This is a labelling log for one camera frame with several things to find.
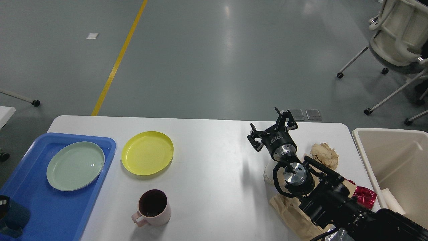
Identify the blue plastic tray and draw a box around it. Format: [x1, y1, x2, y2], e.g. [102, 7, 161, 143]
[1, 133, 116, 241]

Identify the pink mug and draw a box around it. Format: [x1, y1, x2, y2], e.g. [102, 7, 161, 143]
[131, 189, 171, 227]

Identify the white side table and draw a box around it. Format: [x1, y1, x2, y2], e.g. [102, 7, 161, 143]
[0, 106, 16, 129]

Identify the crumpled brown paper ball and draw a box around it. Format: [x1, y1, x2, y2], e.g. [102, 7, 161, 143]
[310, 143, 339, 170]

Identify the pale green plate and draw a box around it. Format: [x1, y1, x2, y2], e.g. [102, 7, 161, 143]
[46, 141, 105, 192]

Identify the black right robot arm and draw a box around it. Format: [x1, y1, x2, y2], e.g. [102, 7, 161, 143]
[247, 108, 427, 241]

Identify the dark teal mug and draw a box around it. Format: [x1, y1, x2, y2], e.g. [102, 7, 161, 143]
[0, 199, 31, 238]

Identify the white paper cup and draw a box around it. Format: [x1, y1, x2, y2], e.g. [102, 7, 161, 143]
[263, 159, 277, 186]

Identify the metal floor socket plate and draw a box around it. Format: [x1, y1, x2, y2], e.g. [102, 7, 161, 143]
[289, 109, 306, 122]

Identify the white tissue roll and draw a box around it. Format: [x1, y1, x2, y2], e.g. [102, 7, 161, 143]
[381, 188, 406, 215]

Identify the red foil wrapper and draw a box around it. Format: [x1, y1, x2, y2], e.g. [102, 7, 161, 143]
[347, 180, 378, 209]

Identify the brown paper bag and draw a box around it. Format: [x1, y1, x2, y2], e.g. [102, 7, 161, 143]
[270, 153, 357, 241]

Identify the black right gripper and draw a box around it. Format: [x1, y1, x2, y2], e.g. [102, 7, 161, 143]
[248, 108, 298, 162]

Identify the beige plastic bin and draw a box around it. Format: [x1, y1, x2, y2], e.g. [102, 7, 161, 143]
[352, 128, 428, 228]

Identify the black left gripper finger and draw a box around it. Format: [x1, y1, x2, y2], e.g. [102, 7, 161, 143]
[0, 196, 10, 219]

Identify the white paper scrap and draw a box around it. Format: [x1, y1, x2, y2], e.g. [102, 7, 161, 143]
[86, 32, 99, 40]

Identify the yellow plastic plate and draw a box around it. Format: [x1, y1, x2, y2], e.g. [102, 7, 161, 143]
[121, 131, 174, 176]

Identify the white office chair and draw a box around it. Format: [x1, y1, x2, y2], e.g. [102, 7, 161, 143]
[336, 0, 428, 115]

